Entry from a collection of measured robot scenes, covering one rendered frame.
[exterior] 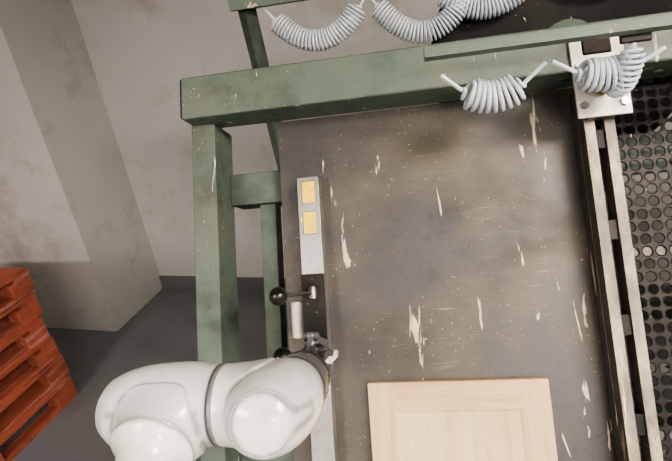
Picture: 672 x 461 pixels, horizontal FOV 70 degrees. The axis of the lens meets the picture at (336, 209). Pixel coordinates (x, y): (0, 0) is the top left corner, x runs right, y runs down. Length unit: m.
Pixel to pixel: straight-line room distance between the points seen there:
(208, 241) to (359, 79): 0.50
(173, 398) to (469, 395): 0.66
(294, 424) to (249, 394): 0.06
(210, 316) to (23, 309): 2.34
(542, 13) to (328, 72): 0.79
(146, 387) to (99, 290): 3.42
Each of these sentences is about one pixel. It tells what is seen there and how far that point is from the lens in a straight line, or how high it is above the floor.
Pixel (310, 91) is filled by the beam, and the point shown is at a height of 1.91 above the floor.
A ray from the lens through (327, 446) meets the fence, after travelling 1.15.
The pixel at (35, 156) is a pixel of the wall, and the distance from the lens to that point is 3.85.
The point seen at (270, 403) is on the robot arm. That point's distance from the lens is 0.58.
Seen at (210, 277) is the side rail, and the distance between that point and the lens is 1.15.
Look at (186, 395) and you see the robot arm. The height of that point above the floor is 1.66.
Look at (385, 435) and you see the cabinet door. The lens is 1.14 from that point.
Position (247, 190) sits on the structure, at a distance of 1.23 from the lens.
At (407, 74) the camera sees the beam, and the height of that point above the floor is 1.91.
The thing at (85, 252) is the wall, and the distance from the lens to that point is 3.96.
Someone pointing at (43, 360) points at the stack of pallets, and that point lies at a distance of 3.56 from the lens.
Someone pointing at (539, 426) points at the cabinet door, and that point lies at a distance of 1.15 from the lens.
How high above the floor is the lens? 2.07
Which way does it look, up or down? 22 degrees down
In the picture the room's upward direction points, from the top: 9 degrees counter-clockwise
